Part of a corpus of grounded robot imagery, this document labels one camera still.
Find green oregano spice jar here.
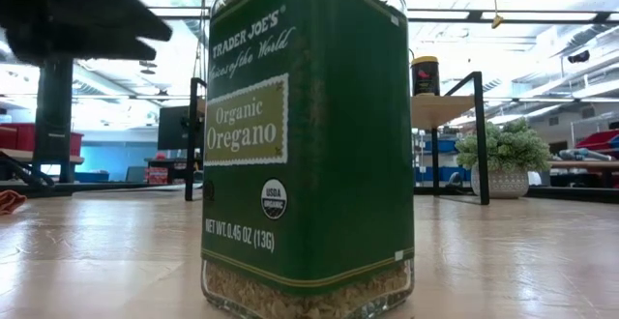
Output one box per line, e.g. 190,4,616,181
200,0,416,319

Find black spice jar yellow lid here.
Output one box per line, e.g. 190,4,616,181
410,55,441,98

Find red bins on background table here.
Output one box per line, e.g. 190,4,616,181
0,122,85,152

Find wooden background table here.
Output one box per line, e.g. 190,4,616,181
0,148,86,165

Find folded orange cloth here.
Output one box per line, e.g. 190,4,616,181
0,188,28,217

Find shelving with blue bins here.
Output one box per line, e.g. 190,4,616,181
414,137,473,184

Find green plant in white pot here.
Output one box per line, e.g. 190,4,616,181
455,117,552,200

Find black ceiling-mounted device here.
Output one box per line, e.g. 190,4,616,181
567,49,592,65

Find workbench with robot arms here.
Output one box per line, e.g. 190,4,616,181
548,147,619,189

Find red bin on workbench rack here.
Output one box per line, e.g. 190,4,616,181
575,130,619,152

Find wooden shelf with black frame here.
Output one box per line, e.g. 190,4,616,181
185,71,490,207

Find yellow hanging tag on cord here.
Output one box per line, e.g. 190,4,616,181
490,0,506,30

